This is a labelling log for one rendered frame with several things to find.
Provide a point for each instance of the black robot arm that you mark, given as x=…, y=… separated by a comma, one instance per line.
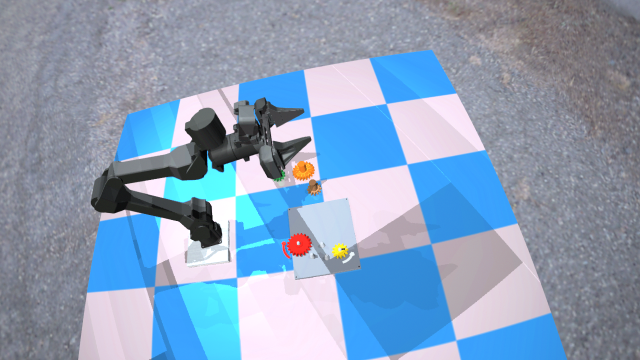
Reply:
x=186, y=162

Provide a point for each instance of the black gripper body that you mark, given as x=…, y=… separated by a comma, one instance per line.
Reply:
x=264, y=147

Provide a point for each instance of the orange gear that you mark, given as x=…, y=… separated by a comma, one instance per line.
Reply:
x=303, y=170

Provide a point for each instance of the yellow gear with black stripe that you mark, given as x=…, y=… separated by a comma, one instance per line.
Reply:
x=340, y=253

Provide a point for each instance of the red curved arrow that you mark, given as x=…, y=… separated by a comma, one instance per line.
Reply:
x=283, y=247

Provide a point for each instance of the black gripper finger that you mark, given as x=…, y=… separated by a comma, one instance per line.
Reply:
x=282, y=115
x=285, y=151

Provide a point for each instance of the white curved arrow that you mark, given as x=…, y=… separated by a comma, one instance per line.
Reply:
x=351, y=255

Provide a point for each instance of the red gear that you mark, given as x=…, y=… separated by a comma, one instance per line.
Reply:
x=299, y=249

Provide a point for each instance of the brown gear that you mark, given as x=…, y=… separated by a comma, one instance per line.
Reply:
x=314, y=188

